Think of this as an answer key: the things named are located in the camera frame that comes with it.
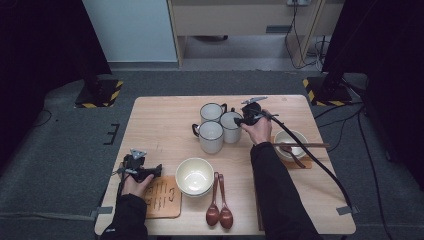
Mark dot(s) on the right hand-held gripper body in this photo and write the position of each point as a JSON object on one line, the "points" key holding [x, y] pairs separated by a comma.
{"points": [[252, 111]]}

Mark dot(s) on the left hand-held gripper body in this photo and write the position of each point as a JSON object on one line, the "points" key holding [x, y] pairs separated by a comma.
{"points": [[136, 166]]}

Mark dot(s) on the white mug black rim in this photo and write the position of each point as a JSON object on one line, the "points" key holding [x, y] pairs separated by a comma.
{"points": [[211, 111], [230, 133], [210, 140]]}

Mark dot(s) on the cream ceramic bowl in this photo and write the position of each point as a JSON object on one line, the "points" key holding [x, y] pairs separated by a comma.
{"points": [[283, 137], [195, 175], [200, 195]]}

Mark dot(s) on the reddish brown wooden spoon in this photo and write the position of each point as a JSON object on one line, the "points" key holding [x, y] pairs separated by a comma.
{"points": [[226, 218], [212, 215], [295, 158]]}

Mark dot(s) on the carved wooden coaster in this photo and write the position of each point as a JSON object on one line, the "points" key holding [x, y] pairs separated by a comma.
{"points": [[308, 164], [173, 206]]}

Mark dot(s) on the row of brown chopsticks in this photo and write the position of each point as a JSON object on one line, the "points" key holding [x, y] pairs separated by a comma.
{"points": [[260, 226]]}

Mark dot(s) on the person's left hand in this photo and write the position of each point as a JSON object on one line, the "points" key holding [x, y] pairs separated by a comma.
{"points": [[135, 188]]}

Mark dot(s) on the person's right hand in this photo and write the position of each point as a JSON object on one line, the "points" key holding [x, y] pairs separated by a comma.
{"points": [[261, 131]]}

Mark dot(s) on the black floor tape mark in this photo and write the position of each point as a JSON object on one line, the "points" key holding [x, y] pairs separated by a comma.
{"points": [[115, 133]]}

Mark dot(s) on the grey tape strip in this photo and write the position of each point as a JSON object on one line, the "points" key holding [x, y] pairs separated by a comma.
{"points": [[101, 211], [343, 210]]}

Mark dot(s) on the black stand hazard striped base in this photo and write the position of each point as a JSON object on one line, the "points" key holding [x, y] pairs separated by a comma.
{"points": [[333, 96], [100, 96]]}

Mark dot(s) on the white power socket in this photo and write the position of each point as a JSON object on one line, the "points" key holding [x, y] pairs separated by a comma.
{"points": [[298, 2]]}

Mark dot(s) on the pale partition panel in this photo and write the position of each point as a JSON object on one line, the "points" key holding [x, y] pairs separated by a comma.
{"points": [[133, 30]]}

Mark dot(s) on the black curtain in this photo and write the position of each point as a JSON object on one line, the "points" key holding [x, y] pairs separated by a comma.
{"points": [[393, 66], [33, 50]]}

